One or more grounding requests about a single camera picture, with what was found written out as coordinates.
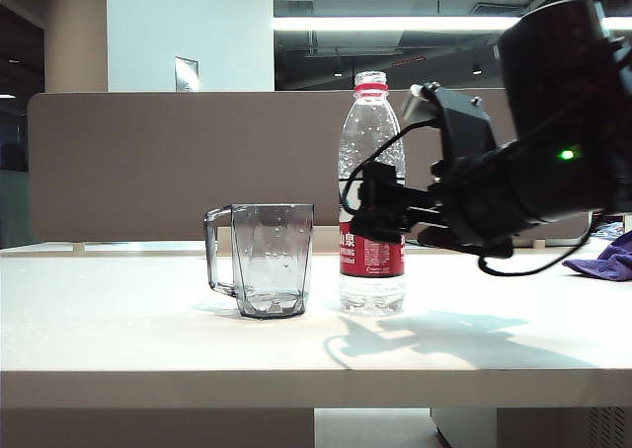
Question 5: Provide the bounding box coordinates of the transparent grey plastic mug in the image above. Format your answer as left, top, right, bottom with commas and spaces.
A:
204, 202, 316, 321

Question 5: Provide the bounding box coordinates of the silver wall plaque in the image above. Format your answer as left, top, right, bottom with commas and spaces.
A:
173, 55, 200, 93

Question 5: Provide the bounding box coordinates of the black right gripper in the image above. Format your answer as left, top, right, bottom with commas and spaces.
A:
352, 150, 525, 261

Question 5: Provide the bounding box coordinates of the purple cloth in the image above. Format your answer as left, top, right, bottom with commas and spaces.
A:
561, 229, 632, 282

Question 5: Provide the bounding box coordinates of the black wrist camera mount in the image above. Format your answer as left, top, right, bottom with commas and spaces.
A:
400, 81, 498, 173

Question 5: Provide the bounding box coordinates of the grey cabinet under table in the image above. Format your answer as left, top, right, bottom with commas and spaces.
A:
430, 407, 632, 448

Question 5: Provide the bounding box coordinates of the ceiling air vent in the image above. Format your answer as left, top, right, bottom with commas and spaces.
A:
472, 1, 533, 16

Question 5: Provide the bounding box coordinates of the thin black camera cable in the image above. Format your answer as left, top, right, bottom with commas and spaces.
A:
340, 114, 440, 220

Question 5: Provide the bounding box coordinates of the clear water bottle red label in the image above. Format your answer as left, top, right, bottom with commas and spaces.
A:
338, 71, 408, 317

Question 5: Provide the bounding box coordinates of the long white ceiling light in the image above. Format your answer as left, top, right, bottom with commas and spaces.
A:
272, 15, 632, 32

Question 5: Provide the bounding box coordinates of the black looping arm cable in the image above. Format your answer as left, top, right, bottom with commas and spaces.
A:
476, 233, 594, 277

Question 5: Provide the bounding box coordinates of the brown fabric desk divider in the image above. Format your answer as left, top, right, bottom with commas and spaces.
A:
27, 87, 593, 245

